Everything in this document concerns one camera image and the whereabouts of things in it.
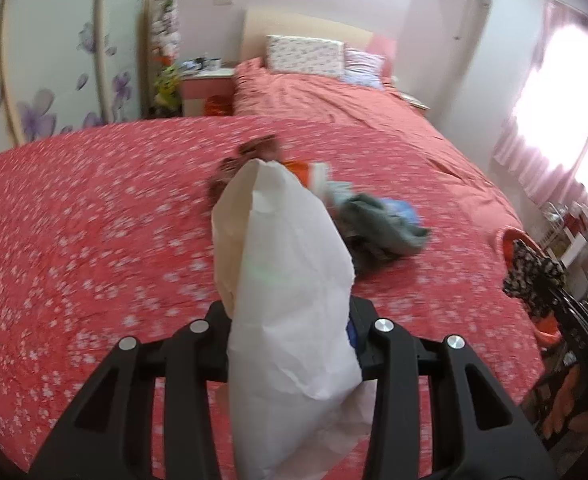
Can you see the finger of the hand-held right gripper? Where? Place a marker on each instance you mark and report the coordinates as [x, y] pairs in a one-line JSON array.
[[581, 317]]

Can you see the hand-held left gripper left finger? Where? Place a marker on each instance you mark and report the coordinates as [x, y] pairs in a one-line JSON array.
[[213, 332]]

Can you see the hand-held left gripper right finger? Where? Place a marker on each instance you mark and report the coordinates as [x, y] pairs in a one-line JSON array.
[[370, 342]]

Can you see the orange laundry basket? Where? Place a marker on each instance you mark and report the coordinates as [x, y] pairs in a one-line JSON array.
[[549, 332]]

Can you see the black floral cloth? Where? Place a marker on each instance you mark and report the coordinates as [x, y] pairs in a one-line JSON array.
[[531, 275]]

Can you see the brown striped cloth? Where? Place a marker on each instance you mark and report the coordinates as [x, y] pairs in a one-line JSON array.
[[259, 149]]

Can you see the orange cloth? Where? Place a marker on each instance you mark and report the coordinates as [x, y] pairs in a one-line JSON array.
[[571, 400]]

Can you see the white cluttered shelf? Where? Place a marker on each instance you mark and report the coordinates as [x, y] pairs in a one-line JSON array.
[[574, 232]]

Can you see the grey green cloth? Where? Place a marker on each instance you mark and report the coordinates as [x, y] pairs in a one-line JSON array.
[[374, 232]]

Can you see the blue cloth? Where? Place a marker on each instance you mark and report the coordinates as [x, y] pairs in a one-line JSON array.
[[400, 210]]

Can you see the red floral bedspread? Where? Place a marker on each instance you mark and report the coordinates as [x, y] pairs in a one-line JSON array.
[[99, 210]]

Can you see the pink curtain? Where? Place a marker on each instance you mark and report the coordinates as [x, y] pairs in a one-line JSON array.
[[524, 150]]

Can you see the orange white packet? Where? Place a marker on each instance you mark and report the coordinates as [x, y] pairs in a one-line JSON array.
[[308, 172]]

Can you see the orange waste bin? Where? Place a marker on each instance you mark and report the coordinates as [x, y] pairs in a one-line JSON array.
[[219, 106]]

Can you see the pink white nightstand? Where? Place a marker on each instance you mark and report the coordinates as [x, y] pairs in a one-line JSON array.
[[196, 90]]

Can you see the pink duvet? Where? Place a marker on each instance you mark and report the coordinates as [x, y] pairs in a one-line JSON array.
[[324, 102]]

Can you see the clutter on nightstand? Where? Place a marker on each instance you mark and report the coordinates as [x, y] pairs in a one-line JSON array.
[[201, 65]]

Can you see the striped pillow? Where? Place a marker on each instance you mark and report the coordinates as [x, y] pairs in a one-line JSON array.
[[364, 70]]

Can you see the plush toy column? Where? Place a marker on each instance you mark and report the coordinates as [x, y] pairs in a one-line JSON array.
[[166, 50]]

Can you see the white floral pillow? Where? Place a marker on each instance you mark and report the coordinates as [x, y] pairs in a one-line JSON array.
[[304, 56]]

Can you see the pink pillow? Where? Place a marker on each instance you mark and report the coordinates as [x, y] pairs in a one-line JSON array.
[[381, 50]]

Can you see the purple flower wardrobe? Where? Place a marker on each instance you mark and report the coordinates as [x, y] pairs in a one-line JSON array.
[[49, 60]]

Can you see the beige headboard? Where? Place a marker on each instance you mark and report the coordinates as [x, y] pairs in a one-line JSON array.
[[294, 22]]

